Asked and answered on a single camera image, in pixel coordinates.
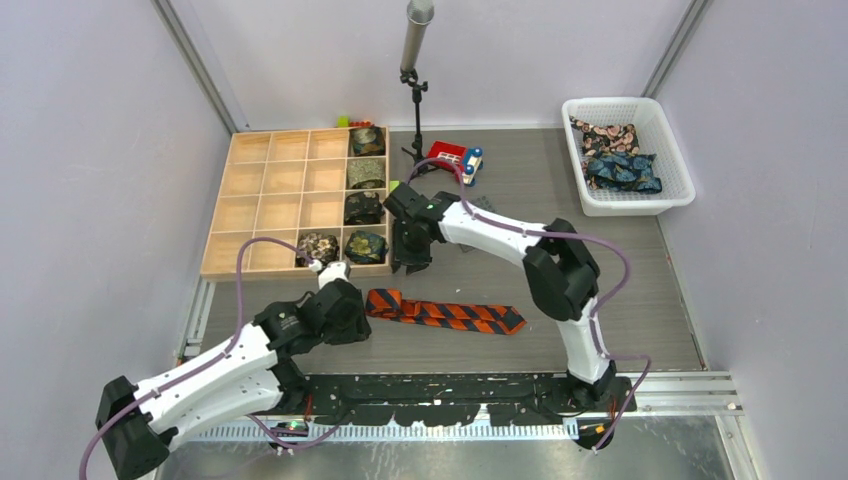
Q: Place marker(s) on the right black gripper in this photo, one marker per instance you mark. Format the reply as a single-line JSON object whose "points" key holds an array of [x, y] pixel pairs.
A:
{"points": [[402, 257]]}

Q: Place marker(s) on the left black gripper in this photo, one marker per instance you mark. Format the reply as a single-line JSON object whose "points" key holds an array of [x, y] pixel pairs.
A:
{"points": [[357, 329]]}

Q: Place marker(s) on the orange navy striped tie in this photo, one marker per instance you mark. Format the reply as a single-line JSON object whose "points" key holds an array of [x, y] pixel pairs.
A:
{"points": [[390, 304]]}

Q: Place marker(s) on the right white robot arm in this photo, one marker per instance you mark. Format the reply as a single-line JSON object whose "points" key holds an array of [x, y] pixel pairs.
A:
{"points": [[561, 274]]}

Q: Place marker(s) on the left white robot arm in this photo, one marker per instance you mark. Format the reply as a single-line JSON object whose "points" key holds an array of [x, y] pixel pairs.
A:
{"points": [[142, 423]]}

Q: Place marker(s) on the rolled black gold tie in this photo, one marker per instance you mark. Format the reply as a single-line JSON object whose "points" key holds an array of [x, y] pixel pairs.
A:
{"points": [[363, 208]]}

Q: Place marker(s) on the rolled blue gold flower tie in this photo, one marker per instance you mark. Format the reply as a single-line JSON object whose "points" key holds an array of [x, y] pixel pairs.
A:
{"points": [[366, 248]]}

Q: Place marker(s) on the rolled beige floral tie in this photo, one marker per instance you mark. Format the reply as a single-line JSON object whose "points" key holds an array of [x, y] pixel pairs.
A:
{"points": [[320, 246]]}

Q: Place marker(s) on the rolled olive patterned tie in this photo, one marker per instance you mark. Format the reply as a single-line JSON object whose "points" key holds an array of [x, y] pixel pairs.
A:
{"points": [[366, 173]]}

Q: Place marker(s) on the grey lego baseplate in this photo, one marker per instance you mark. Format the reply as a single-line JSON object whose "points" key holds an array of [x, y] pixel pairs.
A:
{"points": [[480, 202]]}

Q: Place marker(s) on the red toy block car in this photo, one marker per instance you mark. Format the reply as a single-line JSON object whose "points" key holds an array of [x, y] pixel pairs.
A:
{"points": [[464, 162]]}

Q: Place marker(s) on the rolled dark tie top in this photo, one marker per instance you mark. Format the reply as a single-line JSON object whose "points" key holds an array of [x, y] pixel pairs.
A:
{"points": [[367, 141]]}

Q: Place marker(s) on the green and red small toys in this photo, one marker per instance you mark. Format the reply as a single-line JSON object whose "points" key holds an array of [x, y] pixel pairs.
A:
{"points": [[344, 121]]}

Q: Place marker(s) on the wooden compartment tray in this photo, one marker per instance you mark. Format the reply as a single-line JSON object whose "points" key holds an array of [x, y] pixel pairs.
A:
{"points": [[276, 185]]}

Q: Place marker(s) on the black tripod stand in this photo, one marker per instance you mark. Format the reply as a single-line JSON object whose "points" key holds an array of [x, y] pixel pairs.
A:
{"points": [[415, 150]]}

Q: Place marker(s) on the blue patterned tie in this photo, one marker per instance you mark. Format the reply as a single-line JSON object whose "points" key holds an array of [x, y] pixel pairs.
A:
{"points": [[623, 173]]}

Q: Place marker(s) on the grey microphone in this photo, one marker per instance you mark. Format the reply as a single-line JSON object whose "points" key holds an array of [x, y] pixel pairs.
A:
{"points": [[419, 14]]}

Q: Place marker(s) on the pink floral dark tie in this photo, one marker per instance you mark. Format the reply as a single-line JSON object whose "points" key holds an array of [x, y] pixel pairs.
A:
{"points": [[602, 140]]}

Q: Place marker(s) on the white plastic basket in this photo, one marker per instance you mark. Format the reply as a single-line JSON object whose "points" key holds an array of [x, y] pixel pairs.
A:
{"points": [[655, 137]]}

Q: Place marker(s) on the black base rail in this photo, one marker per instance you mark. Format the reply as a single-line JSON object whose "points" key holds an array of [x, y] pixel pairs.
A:
{"points": [[442, 400]]}

